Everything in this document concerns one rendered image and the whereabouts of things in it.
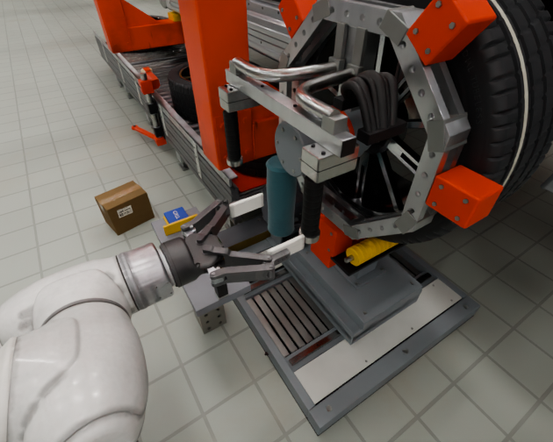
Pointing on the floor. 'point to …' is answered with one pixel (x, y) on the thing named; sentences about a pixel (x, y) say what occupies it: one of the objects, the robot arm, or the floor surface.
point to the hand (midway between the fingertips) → (276, 221)
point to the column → (211, 319)
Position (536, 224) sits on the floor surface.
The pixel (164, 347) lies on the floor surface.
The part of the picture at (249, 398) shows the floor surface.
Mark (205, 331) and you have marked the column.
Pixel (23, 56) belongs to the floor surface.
